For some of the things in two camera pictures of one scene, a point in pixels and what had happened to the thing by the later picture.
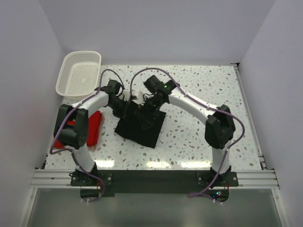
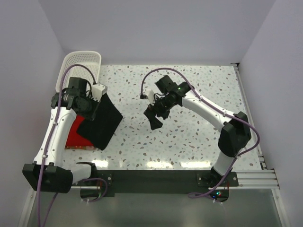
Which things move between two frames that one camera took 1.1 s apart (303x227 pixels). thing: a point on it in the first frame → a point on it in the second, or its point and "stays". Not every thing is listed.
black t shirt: [141, 126] → [98, 131]
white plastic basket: [79, 74] stays
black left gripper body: [119, 107] → [89, 108]
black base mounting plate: [153, 181] stays
